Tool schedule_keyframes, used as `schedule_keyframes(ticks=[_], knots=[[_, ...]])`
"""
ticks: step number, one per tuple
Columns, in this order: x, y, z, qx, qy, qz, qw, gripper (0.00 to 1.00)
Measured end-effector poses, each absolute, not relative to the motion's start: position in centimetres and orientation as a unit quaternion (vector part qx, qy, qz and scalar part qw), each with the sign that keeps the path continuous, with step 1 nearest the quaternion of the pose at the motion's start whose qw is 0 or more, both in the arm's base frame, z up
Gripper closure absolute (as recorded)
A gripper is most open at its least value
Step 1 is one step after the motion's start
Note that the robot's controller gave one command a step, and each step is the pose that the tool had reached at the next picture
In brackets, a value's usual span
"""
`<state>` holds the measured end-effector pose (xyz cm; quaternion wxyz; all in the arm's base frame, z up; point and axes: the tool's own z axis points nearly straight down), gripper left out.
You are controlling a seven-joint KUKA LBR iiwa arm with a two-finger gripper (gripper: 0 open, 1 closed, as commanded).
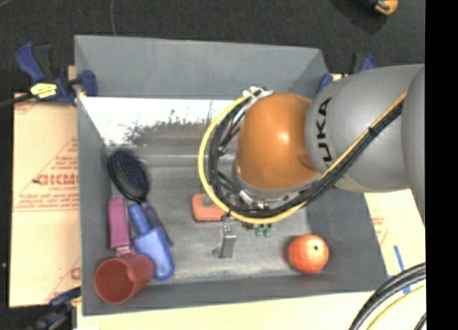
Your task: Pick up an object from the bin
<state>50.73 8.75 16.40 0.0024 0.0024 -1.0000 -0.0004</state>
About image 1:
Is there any orange block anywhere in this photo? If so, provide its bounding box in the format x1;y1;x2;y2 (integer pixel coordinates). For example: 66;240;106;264
191;193;228;223

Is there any orange fruit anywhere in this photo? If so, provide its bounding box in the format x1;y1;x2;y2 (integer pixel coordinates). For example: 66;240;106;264
286;233;331;275

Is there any red cup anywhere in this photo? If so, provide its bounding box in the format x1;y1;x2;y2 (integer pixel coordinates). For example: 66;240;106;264
93;253;156;306

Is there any brown cardboard board red print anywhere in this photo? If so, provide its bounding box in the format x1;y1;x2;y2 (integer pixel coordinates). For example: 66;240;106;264
7;90;426;309

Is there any black hairbrush purple handle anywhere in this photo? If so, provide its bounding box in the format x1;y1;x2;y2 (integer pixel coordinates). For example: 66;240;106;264
107;147;175;248

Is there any grey metal bin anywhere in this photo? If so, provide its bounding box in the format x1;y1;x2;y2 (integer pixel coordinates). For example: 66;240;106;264
73;34;389;316

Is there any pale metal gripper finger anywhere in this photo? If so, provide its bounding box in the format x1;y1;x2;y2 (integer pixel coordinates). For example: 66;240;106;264
217;222;238;259

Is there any blue scoop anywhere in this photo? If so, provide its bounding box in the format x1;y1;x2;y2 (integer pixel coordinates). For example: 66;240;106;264
128;203;176;281

